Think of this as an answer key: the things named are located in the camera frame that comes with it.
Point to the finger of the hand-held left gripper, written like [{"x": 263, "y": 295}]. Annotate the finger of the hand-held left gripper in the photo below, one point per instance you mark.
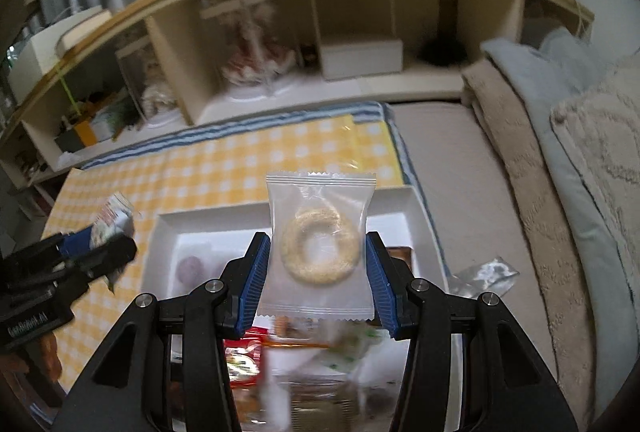
[
  {"x": 100, "y": 262},
  {"x": 80, "y": 239}
]

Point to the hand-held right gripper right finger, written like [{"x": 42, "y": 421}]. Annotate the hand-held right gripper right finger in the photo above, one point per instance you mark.
[{"x": 382, "y": 284}]

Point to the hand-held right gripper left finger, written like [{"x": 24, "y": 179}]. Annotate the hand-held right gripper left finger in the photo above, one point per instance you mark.
[{"x": 252, "y": 284}]

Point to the brown chocolate bar packet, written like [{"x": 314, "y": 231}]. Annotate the brown chocolate bar packet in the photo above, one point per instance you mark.
[{"x": 402, "y": 259}]

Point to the clear white snack packets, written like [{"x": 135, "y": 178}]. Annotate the clear white snack packets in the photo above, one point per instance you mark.
[{"x": 112, "y": 217}]

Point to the pink pastry clear packet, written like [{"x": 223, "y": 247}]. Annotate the pink pastry clear packet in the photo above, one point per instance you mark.
[{"x": 189, "y": 269}]

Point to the white cardboard tray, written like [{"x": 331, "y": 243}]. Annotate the white cardboard tray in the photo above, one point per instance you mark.
[{"x": 210, "y": 232}]

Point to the green leaf print packet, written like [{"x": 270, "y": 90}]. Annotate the green leaf print packet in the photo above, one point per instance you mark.
[{"x": 350, "y": 352}]

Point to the red snack packet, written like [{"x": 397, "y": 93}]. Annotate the red snack packet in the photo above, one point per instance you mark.
[{"x": 242, "y": 362}]

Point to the gold mooncake clear packet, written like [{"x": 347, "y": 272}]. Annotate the gold mooncake clear packet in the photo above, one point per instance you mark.
[{"x": 320, "y": 407}]

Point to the person's left hand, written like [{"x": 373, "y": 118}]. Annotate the person's left hand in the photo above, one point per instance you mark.
[{"x": 52, "y": 357}]

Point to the dark grey box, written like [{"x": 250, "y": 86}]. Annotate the dark grey box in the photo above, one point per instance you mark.
[{"x": 66, "y": 142}]

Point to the crumpled silver wrapper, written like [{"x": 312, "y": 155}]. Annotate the crumpled silver wrapper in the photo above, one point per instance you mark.
[{"x": 485, "y": 274}]

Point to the yellow box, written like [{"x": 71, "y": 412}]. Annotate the yellow box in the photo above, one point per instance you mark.
[{"x": 85, "y": 134}]

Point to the tissue pack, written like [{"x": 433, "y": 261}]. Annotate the tissue pack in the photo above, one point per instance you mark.
[{"x": 107, "y": 124}]

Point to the yellow checked tablecloth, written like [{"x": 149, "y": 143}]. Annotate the yellow checked tablecloth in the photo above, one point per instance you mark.
[{"x": 200, "y": 172}]

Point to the beige mattress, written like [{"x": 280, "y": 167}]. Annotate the beige mattress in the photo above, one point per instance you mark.
[{"x": 465, "y": 172}]

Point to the yellow green ribbon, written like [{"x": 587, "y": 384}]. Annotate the yellow green ribbon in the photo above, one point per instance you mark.
[{"x": 67, "y": 89}]

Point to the white dress doll case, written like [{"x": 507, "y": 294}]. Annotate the white dress doll case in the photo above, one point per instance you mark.
[{"x": 152, "y": 87}]

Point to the white storage box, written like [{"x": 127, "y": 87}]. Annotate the white storage box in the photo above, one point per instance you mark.
[{"x": 30, "y": 67}]

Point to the wooden shelf unit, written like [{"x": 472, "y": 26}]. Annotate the wooden shelf unit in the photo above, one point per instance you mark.
[{"x": 172, "y": 62}]

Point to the thick cream book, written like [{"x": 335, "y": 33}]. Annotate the thick cream book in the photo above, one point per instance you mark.
[{"x": 82, "y": 29}]

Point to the beige and grey blankets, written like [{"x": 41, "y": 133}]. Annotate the beige and grey blankets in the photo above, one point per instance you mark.
[{"x": 555, "y": 152}]

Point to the pink dress doll case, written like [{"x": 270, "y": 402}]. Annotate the pink dress doll case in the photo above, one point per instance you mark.
[{"x": 250, "y": 52}]

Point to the black fluffy ball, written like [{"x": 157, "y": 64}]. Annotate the black fluffy ball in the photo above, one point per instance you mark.
[{"x": 445, "y": 50}]

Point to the cream tufted pillow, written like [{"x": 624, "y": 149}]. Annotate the cream tufted pillow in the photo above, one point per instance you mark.
[{"x": 605, "y": 142}]

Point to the white wooden box frame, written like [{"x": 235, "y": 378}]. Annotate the white wooden box frame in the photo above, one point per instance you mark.
[{"x": 360, "y": 59}]

